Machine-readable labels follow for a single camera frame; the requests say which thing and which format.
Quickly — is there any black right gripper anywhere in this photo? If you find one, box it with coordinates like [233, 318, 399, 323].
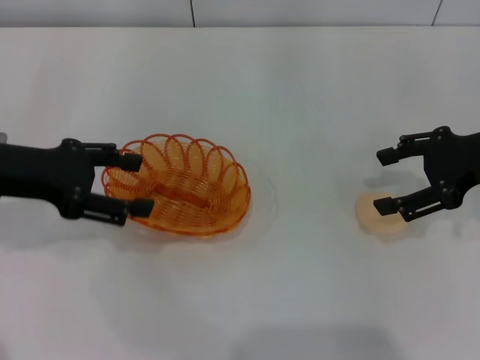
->
[373, 126, 480, 224]

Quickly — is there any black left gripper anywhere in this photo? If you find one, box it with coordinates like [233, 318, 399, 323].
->
[0, 138, 156, 227]

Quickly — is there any round pale bread bun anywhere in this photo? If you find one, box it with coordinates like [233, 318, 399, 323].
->
[355, 191, 408, 236]

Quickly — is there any orange woven plastic basket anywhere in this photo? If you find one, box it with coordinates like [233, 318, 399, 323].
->
[101, 133, 252, 239]

